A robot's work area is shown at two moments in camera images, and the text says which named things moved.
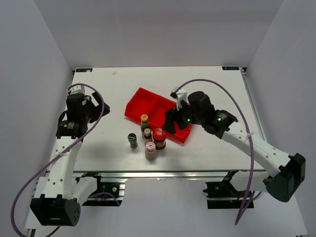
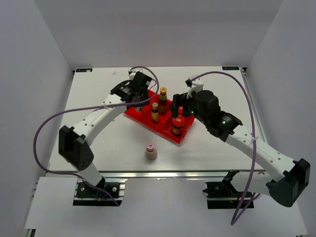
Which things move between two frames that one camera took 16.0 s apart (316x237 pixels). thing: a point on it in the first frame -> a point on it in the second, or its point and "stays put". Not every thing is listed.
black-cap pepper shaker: x=132 y=138 -> x=138 y=109
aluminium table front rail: x=160 y=174 stays put
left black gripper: x=97 y=110 -> x=145 y=95
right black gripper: x=171 y=115 -> x=181 y=100
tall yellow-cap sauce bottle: x=144 y=124 -> x=163 y=105
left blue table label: x=84 y=70 stays put
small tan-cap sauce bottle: x=147 y=136 -> x=155 y=114
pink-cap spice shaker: x=150 y=152 stays put
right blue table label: x=230 y=68 stays put
